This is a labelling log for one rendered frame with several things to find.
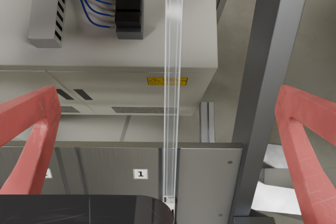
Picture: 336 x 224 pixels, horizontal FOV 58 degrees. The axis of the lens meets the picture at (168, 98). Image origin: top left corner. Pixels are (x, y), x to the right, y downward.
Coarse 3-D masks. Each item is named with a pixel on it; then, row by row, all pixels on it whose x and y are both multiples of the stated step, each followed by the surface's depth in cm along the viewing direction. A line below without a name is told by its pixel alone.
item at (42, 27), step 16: (32, 0) 58; (48, 0) 58; (64, 0) 61; (80, 0) 60; (96, 0) 60; (128, 0) 56; (32, 16) 57; (48, 16) 57; (64, 16) 61; (112, 16) 60; (128, 16) 55; (32, 32) 56; (48, 32) 56; (128, 32) 58; (208, 112) 89; (208, 128) 88
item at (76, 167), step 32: (0, 160) 34; (64, 160) 34; (96, 160) 34; (128, 160) 34; (160, 160) 33; (192, 160) 34; (224, 160) 34; (64, 192) 36; (96, 192) 36; (128, 192) 36; (160, 192) 36; (192, 192) 37; (224, 192) 37
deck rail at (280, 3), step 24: (264, 0) 26; (288, 0) 23; (264, 24) 26; (288, 24) 24; (264, 48) 26; (288, 48) 25; (264, 72) 26; (240, 96) 34; (264, 96) 28; (240, 120) 34; (264, 120) 29; (264, 144) 31; (240, 168) 34; (240, 192) 35
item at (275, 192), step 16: (272, 144) 117; (272, 160) 116; (272, 176) 105; (288, 176) 92; (256, 192) 113; (272, 192) 113; (288, 192) 113; (256, 208) 112; (272, 208) 112; (288, 208) 112
